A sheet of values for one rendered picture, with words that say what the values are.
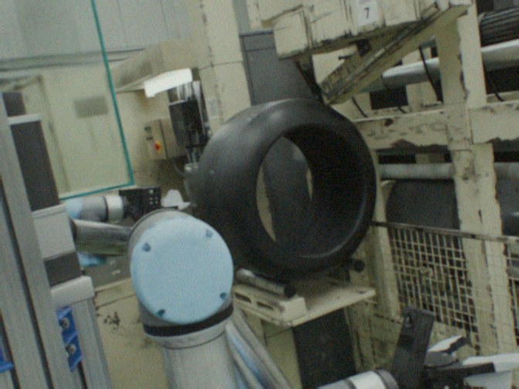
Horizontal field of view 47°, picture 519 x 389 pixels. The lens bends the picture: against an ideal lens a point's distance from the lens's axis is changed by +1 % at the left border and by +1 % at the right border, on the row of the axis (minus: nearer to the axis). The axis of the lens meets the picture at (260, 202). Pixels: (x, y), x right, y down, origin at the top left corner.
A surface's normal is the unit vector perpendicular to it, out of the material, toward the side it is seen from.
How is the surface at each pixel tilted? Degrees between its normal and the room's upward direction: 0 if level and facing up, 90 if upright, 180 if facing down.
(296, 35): 90
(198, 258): 82
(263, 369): 82
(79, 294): 90
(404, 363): 59
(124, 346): 90
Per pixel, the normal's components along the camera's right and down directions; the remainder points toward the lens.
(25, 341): 0.66, 0.00
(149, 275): 0.26, -0.03
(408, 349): -0.91, -0.32
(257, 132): -0.15, -0.46
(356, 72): -0.86, 0.23
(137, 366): 0.48, 0.05
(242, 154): -0.26, -0.26
